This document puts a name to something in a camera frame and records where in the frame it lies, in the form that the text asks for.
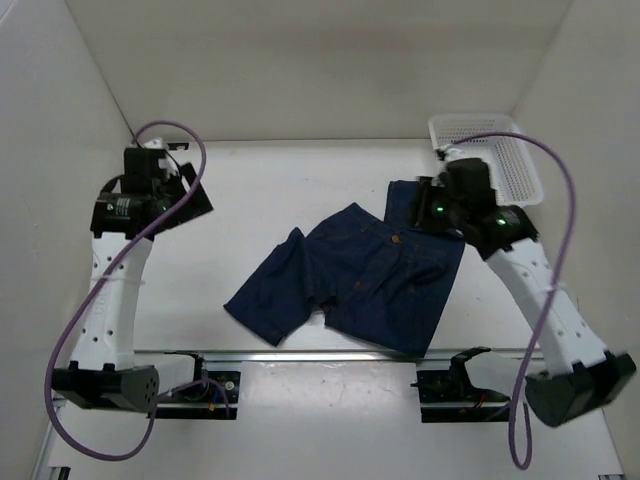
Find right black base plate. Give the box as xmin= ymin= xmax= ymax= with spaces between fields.
xmin=411 ymin=369 xmax=509 ymax=424

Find white perforated plastic basket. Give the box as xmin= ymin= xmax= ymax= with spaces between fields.
xmin=428 ymin=113 xmax=544 ymax=208

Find aluminium frame rail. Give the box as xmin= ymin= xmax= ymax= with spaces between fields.
xmin=34 ymin=352 xmax=624 ymax=479

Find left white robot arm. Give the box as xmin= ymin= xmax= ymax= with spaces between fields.
xmin=52 ymin=140 xmax=213 ymax=414

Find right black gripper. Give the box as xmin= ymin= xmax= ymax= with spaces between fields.
xmin=399 ymin=176 xmax=466 ymax=232

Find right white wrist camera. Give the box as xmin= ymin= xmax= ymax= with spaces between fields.
xmin=435 ymin=144 xmax=465 ymax=162

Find dark blue denim trousers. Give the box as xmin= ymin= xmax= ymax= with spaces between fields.
xmin=224 ymin=180 xmax=465 ymax=357

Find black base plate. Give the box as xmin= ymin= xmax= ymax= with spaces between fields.
xmin=411 ymin=369 xmax=509 ymax=424
xmin=156 ymin=359 xmax=242 ymax=421

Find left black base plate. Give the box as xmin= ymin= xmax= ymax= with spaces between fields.
xmin=156 ymin=359 xmax=242 ymax=421

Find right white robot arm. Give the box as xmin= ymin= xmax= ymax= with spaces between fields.
xmin=411 ymin=158 xmax=637 ymax=427

